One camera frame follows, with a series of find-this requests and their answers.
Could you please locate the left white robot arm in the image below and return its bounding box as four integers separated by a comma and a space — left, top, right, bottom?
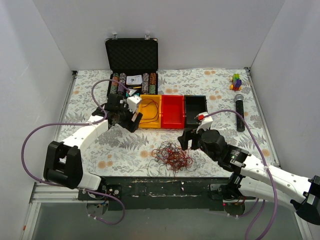
43, 93, 143, 200

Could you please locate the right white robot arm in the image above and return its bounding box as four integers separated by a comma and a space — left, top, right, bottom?
178, 128, 320, 225

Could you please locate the yellow plastic bin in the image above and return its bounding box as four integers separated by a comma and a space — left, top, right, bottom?
138, 94, 162, 129

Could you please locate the black plastic bin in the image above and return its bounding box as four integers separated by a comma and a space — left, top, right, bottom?
184, 95, 208, 128

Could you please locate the red plastic bin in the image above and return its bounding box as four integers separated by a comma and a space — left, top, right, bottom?
161, 95, 185, 129

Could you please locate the floral table mat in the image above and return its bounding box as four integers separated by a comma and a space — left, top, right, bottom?
57, 68, 279, 177

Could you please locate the playing card deck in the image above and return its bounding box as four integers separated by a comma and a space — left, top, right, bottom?
126, 74, 143, 86

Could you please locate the black microphone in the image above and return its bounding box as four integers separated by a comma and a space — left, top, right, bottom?
234, 94, 245, 132

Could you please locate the black poker chip case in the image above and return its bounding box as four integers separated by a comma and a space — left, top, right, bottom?
104, 38, 159, 95

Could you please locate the colourful toy block figure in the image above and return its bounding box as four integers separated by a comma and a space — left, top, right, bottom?
229, 73, 242, 91

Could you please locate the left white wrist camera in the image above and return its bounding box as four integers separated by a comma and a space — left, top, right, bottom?
126, 89, 142, 113

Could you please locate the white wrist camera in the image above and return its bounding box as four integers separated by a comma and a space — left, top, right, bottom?
195, 112, 213, 133
126, 89, 142, 113

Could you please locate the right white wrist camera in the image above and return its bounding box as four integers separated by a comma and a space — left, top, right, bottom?
195, 112, 213, 133

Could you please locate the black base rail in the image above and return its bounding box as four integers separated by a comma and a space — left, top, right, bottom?
77, 176, 258, 212

